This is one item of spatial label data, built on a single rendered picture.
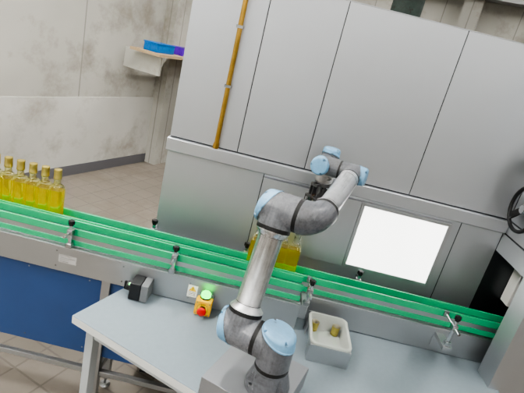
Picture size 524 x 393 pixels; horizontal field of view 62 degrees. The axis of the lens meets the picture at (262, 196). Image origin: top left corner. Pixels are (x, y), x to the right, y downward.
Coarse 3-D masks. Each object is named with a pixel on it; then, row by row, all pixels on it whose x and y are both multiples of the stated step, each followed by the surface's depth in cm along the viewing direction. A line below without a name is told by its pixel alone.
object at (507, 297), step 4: (516, 272) 206; (512, 276) 208; (516, 276) 205; (520, 276) 203; (512, 280) 208; (516, 280) 205; (520, 280) 203; (508, 284) 210; (512, 284) 207; (516, 284) 204; (508, 288) 209; (512, 288) 206; (516, 288) 204; (504, 292) 212; (508, 292) 208; (512, 292) 205; (504, 296) 211; (508, 296) 207; (512, 296) 206; (504, 300) 210; (508, 300) 207; (508, 304) 207
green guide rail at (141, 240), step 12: (0, 204) 195; (12, 204) 195; (36, 216) 195; (48, 216) 195; (60, 216) 195; (84, 228) 196; (96, 228) 195; (108, 228) 195; (132, 240) 196; (144, 240) 195; (156, 240) 195; (180, 252) 196; (192, 252) 195; (204, 252) 196; (228, 264) 196; (240, 264) 195; (276, 276) 196; (288, 276) 195; (300, 276) 195
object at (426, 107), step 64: (256, 0) 180; (320, 0) 178; (192, 64) 190; (256, 64) 188; (320, 64) 186; (384, 64) 184; (448, 64) 182; (512, 64) 180; (192, 128) 199; (256, 128) 197; (320, 128) 195; (384, 128) 192; (448, 128) 190; (512, 128) 188; (192, 192) 209; (256, 192) 206; (384, 192) 199; (448, 192) 199; (512, 192) 197; (448, 256) 209
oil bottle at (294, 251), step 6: (294, 246) 195; (300, 246) 196; (288, 252) 196; (294, 252) 195; (300, 252) 196; (288, 258) 196; (294, 258) 196; (288, 264) 197; (294, 264) 197; (288, 270) 198; (294, 270) 198
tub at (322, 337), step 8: (312, 312) 193; (320, 320) 194; (328, 320) 194; (336, 320) 193; (344, 320) 193; (312, 328) 182; (320, 328) 195; (328, 328) 195; (344, 328) 190; (312, 336) 176; (320, 336) 190; (328, 336) 191; (344, 336) 186; (320, 344) 173; (328, 344) 186; (336, 344) 187; (344, 344) 183
